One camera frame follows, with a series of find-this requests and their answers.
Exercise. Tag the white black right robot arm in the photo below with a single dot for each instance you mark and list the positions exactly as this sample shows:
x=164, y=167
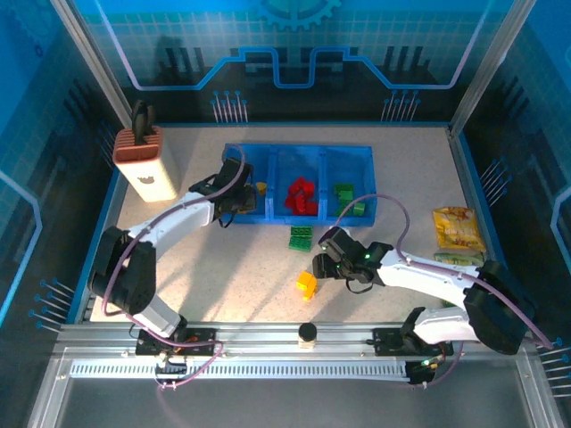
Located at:
x=424, y=274

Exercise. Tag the yellow snack bag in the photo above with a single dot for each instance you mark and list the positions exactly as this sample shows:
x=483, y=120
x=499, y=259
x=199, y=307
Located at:
x=457, y=227

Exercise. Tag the white knife block brown top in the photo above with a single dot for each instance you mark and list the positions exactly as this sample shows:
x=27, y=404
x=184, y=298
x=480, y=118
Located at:
x=151, y=178

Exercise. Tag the aluminium front rail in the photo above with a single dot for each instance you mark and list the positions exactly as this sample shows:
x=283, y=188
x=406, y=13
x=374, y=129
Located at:
x=267, y=339

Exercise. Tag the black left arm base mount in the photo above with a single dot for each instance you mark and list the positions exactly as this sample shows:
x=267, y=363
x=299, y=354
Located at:
x=201, y=343

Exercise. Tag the tall green lego brick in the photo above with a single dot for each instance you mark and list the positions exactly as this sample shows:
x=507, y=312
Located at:
x=359, y=208

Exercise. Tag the green long lego brick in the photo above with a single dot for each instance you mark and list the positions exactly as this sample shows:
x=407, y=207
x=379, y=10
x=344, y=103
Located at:
x=344, y=191

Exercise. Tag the red lego brick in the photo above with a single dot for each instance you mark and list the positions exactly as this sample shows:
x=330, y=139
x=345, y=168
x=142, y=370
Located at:
x=302, y=206
x=313, y=208
x=309, y=188
x=291, y=201
x=298, y=185

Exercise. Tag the yellow lego brick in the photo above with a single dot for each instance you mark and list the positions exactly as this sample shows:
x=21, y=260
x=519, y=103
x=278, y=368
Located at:
x=307, y=281

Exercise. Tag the aluminium frame post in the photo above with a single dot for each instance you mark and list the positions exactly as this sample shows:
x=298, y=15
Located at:
x=490, y=58
x=85, y=53

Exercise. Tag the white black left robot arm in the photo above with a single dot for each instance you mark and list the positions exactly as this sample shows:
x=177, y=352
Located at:
x=178, y=218

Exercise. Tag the blue three-compartment bin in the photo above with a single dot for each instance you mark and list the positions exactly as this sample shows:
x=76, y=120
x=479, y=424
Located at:
x=299, y=160

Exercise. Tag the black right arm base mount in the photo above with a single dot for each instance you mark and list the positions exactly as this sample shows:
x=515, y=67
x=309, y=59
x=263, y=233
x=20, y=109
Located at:
x=388, y=341

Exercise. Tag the black knob on wooden base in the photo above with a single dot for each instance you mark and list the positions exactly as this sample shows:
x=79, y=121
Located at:
x=307, y=332

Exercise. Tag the small green lego brick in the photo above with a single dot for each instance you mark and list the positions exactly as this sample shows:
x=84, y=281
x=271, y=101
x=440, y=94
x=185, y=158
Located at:
x=341, y=209

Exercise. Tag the yellow curved lego piece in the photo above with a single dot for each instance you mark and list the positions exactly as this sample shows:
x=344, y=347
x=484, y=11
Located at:
x=261, y=187

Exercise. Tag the green wide lego brick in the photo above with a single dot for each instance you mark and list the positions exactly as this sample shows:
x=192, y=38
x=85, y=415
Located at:
x=300, y=244
x=302, y=231

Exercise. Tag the green snack bag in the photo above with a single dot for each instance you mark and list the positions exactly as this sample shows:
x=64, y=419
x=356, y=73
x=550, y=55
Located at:
x=455, y=258

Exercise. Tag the small orange lego brick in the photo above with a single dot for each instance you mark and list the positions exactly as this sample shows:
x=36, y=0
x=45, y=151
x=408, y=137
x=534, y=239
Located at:
x=309, y=294

